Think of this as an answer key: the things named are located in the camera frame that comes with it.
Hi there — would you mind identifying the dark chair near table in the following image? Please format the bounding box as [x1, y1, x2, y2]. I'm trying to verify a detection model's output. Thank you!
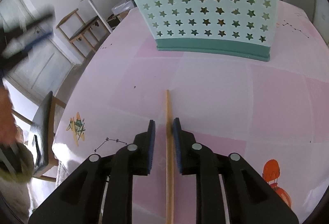
[12, 92, 66, 182]

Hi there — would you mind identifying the pink patterned tablecloth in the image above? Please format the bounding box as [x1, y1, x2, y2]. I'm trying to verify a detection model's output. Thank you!
[52, 2, 328, 223]

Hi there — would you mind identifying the person left hand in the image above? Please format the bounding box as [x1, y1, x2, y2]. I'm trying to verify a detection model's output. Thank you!
[0, 81, 23, 145]

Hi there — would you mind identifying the mint green utensil holder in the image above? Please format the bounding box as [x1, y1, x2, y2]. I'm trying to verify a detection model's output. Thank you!
[134, 0, 278, 61]

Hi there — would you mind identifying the wooden chair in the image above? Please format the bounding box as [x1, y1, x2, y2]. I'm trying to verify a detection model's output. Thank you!
[56, 8, 110, 59]

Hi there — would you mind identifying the wooden chopstick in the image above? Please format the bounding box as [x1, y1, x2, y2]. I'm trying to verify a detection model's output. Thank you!
[165, 90, 175, 223]

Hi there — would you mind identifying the grey plastic storage bin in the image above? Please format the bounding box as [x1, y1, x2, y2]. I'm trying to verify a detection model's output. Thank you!
[111, 0, 135, 15]

